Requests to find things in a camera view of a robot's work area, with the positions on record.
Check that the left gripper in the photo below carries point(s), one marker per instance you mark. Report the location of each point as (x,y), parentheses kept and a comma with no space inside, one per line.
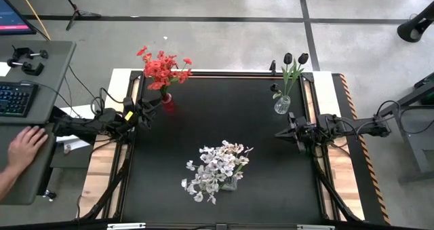
(139,118)

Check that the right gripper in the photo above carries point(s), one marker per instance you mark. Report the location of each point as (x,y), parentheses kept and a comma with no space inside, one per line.
(306,140)

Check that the black artificial tulip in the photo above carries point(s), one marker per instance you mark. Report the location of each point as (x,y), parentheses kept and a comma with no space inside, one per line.
(274,87)
(303,58)

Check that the green flower stems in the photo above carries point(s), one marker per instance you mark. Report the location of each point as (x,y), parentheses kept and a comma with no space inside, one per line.
(242,160)

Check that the green artificial leaf plant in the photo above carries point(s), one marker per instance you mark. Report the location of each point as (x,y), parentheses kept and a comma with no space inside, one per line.
(287,58)

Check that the person's forearm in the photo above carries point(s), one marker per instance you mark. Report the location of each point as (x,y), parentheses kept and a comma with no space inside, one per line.
(6,180)

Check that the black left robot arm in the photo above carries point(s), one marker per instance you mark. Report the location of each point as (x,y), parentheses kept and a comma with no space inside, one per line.
(84,126)

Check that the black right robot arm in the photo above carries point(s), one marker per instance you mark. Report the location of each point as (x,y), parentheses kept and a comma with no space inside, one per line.
(356,128)

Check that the red glass vase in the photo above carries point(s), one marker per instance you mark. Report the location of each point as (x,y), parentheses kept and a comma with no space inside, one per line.
(168,104)

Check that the small ribbed clear vase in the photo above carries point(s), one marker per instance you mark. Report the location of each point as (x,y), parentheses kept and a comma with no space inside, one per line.
(282,105)

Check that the large cut-glass vase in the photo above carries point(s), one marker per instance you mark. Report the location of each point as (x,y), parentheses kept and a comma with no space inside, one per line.
(231,184)

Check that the black table edge clamp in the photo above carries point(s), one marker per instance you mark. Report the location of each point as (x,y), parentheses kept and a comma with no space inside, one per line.
(272,67)

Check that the black orange-striped edge panel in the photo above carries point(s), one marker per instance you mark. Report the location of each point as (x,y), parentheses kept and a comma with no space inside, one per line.
(356,169)

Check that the white paper sheets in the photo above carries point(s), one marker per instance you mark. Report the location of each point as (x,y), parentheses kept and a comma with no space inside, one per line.
(74,144)

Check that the grey side desk top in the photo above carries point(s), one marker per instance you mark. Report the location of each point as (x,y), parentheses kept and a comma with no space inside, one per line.
(51,87)

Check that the grey metal table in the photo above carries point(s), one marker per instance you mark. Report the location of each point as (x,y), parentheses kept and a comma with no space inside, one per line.
(403,102)

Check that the black tripod stand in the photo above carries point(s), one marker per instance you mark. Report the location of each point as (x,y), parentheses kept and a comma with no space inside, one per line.
(76,14)

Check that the black C-clamp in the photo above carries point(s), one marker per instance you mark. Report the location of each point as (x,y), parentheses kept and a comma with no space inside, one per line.
(22,52)
(32,68)

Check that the person's hand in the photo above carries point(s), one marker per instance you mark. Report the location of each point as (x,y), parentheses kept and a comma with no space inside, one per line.
(27,148)

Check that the black desk caster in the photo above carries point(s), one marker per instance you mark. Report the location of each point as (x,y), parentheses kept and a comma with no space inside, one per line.
(50,195)

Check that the black backlit keyboard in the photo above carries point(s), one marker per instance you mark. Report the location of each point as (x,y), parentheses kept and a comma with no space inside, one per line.
(15,99)

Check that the grey lower desk panel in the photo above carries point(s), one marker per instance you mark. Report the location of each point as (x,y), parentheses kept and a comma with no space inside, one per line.
(30,175)

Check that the dark green equipment case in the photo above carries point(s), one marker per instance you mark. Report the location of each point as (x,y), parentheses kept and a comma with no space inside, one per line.
(425,84)

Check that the white paper on desk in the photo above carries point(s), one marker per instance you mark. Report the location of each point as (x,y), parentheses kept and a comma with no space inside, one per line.
(3,69)

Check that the black cone-shaped stand base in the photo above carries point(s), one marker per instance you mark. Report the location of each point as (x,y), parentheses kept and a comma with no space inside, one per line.
(415,26)

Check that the computer monitor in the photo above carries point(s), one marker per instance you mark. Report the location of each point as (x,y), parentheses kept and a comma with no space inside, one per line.
(12,19)

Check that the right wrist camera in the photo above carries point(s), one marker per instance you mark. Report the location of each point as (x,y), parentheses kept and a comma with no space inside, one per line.
(306,122)

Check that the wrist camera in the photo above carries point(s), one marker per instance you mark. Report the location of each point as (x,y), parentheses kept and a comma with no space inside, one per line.
(306,122)
(129,104)

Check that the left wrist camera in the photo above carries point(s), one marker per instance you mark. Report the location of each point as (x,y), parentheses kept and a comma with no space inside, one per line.
(129,104)

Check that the silver table bracket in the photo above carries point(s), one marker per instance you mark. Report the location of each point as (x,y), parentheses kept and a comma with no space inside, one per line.
(315,227)
(126,226)

